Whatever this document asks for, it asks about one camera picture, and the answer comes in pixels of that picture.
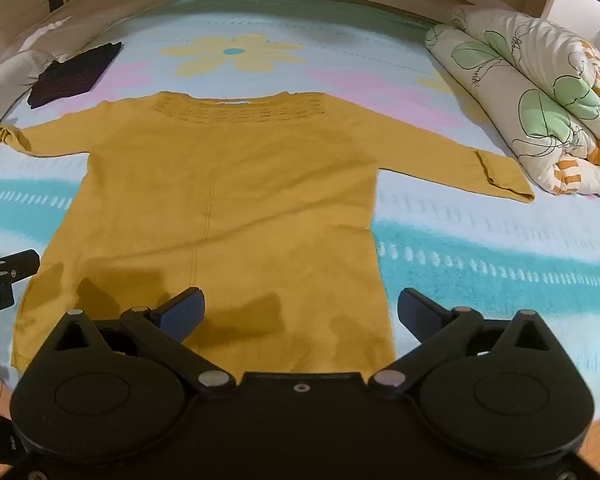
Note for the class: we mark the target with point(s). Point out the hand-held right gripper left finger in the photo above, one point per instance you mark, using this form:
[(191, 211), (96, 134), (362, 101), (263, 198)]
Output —
[(181, 312)]

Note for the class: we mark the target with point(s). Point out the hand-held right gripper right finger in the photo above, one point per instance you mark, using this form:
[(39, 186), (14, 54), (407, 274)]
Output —
[(419, 312)]

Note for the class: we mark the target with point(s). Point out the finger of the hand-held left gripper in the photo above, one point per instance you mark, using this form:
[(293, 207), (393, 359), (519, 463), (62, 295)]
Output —
[(17, 264)]

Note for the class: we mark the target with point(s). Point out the mustard yellow knit sweater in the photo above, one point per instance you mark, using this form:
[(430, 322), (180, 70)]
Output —
[(230, 200)]

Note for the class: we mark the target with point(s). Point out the floral bed sheet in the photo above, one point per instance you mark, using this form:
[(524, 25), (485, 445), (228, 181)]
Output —
[(455, 240)]

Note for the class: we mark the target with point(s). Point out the dark folded cloth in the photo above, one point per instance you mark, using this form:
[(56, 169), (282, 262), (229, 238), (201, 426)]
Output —
[(72, 74)]

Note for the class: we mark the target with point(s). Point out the beige pillow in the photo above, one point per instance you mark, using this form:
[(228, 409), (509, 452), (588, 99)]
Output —
[(90, 20)]

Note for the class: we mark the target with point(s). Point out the leaf print folded quilt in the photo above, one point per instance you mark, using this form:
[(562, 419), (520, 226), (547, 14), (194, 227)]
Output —
[(540, 90)]

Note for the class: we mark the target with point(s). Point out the white door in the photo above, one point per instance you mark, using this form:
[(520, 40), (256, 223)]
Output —
[(580, 15)]

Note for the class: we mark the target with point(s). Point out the dark wall socket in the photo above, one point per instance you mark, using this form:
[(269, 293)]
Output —
[(55, 3)]

